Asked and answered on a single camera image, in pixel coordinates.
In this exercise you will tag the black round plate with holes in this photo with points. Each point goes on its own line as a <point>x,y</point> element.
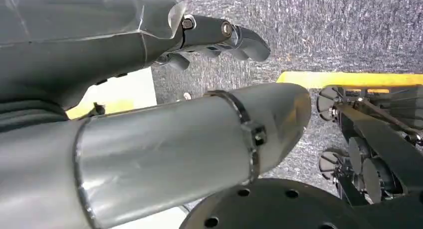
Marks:
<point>281,207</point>

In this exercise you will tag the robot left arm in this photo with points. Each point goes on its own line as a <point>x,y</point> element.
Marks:
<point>26,116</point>

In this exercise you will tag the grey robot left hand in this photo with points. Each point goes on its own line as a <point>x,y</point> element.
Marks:
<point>148,148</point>

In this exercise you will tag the yellow board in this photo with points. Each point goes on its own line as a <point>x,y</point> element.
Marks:
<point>347,79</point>

